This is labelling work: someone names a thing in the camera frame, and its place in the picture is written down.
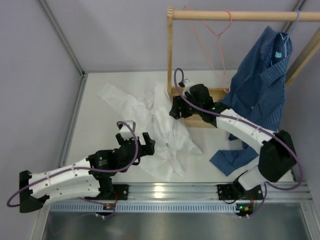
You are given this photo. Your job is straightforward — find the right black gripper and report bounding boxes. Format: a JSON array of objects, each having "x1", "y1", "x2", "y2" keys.
[{"x1": 169, "y1": 92, "x2": 203, "y2": 121}]

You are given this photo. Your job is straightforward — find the white shirt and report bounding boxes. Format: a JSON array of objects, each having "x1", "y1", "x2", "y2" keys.
[{"x1": 97, "y1": 82, "x2": 202, "y2": 181}]

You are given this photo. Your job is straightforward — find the pink wire hanger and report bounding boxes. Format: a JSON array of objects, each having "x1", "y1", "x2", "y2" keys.
[{"x1": 188, "y1": 9, "x2": 233, "y2": 93}]

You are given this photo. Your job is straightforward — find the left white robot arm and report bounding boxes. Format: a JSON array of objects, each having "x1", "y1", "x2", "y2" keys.
[{"x1": 18, "y1": 132, "x2": 156, "y2": 213}]

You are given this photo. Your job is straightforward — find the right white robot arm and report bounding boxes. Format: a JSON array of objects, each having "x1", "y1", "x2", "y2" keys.
[{"x1": 169, "y1": 83, "x2": 297, "y2": 199}]

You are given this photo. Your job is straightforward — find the blue checked shirt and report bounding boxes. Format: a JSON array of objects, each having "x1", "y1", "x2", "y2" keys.
[{"x1": 209, "y1": 25, "x2": 294, "y2": 177}]

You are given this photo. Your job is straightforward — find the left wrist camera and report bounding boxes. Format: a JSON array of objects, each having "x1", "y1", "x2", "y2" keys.
[{"x1": 117, "y1": 120, "x2": 136, "y2": 134}]

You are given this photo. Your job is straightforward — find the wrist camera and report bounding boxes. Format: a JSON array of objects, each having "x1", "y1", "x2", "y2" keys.
[
  {"x1": 178, "y1": 78, "x2": 195, "y2": 89},
  {"x1": 117, "y1": 120, "x2": 136, "y2": 134}
]

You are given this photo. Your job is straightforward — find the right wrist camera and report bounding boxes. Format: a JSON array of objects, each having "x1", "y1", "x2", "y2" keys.
[{"x1": 178, "y1": 78, "x2": 195, "y2": 89}]

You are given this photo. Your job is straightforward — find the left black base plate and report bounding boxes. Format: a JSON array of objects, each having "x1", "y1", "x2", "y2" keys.
[{"x1": 85, "y1": 184, "x2": 129, "y2": 201}]

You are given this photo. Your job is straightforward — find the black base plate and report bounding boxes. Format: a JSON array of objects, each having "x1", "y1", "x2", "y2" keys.
[
  {"x1": 217, "y1": 183, "x2": 264, "y2": 202},
  {"x1": 85, "y1": 184, "x2": 129, "y2": 201}
]

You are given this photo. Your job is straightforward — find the slotted grey cable duct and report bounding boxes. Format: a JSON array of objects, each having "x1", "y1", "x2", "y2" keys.
[{"x1": 50, "y1": 202, "x2": 251, "y2": 214}]

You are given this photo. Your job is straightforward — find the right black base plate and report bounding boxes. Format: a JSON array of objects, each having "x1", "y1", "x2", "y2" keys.
[{"x1": 217, "y1": 183, "x2": 264, "y2": 202}]

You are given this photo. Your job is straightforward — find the blue wire hanger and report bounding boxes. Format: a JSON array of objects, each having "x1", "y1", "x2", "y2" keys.
[{"x1": 270, "y1": 9, "x2": 301, "y2": 66}]

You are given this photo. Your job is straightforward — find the aluminium mounting rail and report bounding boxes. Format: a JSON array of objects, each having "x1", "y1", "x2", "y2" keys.
[{"x1": 126, "y1": 182, "x2": 312, "y2": 202}]

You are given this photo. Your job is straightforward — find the aluminium corner post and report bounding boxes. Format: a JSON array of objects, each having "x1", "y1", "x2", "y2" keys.
[{"x1": 36, "y1": 0, "x2": 85, "y2": 77}]

